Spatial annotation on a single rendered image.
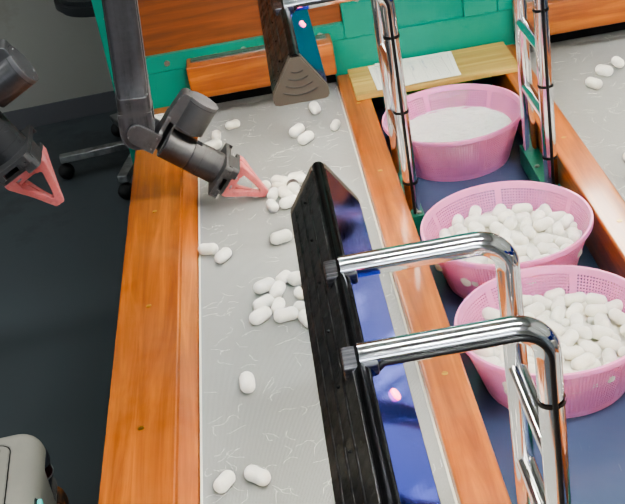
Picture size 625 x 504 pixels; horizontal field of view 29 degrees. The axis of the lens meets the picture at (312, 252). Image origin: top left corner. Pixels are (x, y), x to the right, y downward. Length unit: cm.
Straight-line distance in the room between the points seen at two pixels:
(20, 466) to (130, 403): 82
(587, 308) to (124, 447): 66
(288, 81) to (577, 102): 80
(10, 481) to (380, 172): 93
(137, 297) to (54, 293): 168
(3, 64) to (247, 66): 94
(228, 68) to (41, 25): 223
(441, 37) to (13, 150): 117
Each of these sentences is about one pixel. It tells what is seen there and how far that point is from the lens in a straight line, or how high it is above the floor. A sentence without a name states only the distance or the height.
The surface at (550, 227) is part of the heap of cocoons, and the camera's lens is 192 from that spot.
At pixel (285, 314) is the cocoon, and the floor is 76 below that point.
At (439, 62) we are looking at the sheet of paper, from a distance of 247.
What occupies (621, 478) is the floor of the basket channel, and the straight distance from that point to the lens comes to 153.
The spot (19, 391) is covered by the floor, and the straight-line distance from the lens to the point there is 315.
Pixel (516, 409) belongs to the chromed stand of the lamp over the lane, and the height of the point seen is 91.
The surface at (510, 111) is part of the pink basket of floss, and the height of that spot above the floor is 74.
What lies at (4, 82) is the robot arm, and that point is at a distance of 158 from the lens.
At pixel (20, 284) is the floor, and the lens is 363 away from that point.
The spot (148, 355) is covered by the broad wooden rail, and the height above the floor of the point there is 77.
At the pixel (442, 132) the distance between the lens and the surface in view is 227.
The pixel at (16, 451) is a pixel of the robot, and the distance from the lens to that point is 246.
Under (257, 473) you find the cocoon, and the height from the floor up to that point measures 76.
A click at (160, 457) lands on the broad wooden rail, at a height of 76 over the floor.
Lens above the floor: 169
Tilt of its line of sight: 30 degrees down
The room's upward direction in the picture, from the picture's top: 10 degrees counter-clockwise
